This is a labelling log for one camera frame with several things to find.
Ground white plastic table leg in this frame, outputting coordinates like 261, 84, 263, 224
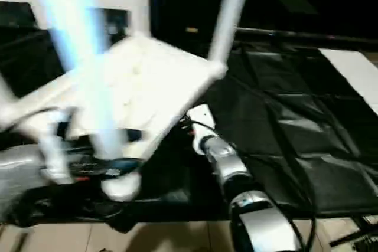
206, 0, 256, 64
35, 0, 128, 161
0, 73, 18, 117

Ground black mat cloth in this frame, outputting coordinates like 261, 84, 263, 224
0, 24, 378, 232

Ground white plastic table top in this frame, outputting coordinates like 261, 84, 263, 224
0, 35, 228, 202

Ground black tripod leg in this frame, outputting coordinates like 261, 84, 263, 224
330, 216, 378, 248

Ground white flat board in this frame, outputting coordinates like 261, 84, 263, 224
320, 48, 378, 116

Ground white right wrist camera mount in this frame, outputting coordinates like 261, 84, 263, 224
187, 104, 219, 155

